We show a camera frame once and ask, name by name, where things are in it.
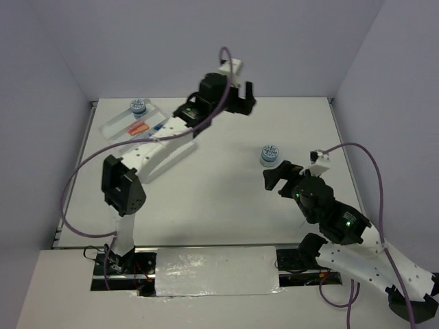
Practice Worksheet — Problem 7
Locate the blue white round jar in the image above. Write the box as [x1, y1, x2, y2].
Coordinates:
[130, 99, 147, 119]
[260, 144, 279, 167]

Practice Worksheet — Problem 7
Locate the clear spray bottle blue cap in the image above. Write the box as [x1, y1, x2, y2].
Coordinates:
[153, 125, 163, 134]

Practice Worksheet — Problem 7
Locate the orange translucent cap case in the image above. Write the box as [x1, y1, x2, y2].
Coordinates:
[128, 124, 150, 136]

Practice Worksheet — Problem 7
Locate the pink translucent cap case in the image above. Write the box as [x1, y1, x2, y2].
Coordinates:
[127, 120, 145, 130]

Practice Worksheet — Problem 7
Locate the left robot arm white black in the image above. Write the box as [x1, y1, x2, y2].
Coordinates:
[102, 73, 257, 273]

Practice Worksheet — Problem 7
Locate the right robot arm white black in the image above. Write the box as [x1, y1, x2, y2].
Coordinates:
[263, 161, 438, 324]

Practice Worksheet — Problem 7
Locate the white compartment tray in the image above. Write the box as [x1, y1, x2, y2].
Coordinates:
[99, 98, 198, 185]

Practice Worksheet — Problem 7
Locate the silver foil covered panel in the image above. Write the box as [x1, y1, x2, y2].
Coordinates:
[155, 246, 282, 297]

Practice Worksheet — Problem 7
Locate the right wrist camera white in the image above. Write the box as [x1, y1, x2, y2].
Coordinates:
[302, 150, 331, 177]

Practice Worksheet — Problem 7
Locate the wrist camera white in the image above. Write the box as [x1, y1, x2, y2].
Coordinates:
[217, 58, 244, 88]
[302, 150, 331, 177]

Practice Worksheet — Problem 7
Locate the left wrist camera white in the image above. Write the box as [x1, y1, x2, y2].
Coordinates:
[217, 58, 244, 88]

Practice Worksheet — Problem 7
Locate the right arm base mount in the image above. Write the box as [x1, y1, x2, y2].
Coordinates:
[274, 248, 342, 288]

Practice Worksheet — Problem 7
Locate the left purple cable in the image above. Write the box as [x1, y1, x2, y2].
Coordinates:
[60, 47, 238, 291]

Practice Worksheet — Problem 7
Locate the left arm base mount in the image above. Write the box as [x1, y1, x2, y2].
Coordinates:
[82, 245, 157, 297]

